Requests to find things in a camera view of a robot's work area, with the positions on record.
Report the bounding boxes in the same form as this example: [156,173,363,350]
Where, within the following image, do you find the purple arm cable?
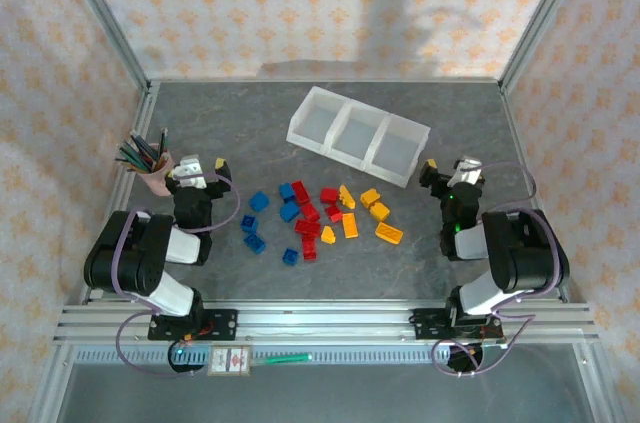
[432,160,560,379]
[115,172,242,378]

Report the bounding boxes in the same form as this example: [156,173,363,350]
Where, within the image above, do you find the green pen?
[252,351,314,368]

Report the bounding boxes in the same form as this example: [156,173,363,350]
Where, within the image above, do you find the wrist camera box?
[171,154,207,190]
[451,154,485,188]

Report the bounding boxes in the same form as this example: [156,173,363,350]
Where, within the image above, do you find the pink pencil cup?
[142,142,176,198]

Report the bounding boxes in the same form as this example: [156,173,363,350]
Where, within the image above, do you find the aluminium frame leg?
[572,342,624,423]
[27,342,76,423]

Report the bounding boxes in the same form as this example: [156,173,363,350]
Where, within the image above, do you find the aluminium frame post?
[53,0,154,94]
[498,0,599,94]

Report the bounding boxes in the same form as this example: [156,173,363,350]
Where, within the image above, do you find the aluminium table edge rail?
[498,82,572,304]
[79,82,162,304]
[149,76,504,85]

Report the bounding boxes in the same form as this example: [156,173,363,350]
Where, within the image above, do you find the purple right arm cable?
[432,160,560,379]

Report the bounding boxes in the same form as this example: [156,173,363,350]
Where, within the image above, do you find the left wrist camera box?
[171,154,207,190]

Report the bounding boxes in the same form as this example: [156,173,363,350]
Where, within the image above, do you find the wide aluminium mounting rail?
[53,300,600,345]

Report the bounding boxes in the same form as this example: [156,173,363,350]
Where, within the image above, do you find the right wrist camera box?
[451,154,485,188]

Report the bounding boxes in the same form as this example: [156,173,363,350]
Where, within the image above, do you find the black round cable port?
[167,340,201,377]
[446,342,485,377]

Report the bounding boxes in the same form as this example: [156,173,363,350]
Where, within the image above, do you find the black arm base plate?
[146,307,239,343]
[408,306,503,343]

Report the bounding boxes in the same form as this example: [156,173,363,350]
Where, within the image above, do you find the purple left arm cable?
[115,172,242,378]

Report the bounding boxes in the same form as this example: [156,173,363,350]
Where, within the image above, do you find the grey slotted cable duct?
[72,345,506,367]

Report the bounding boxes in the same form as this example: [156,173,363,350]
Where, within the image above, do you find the framed printed label card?
[206,344,252,379]

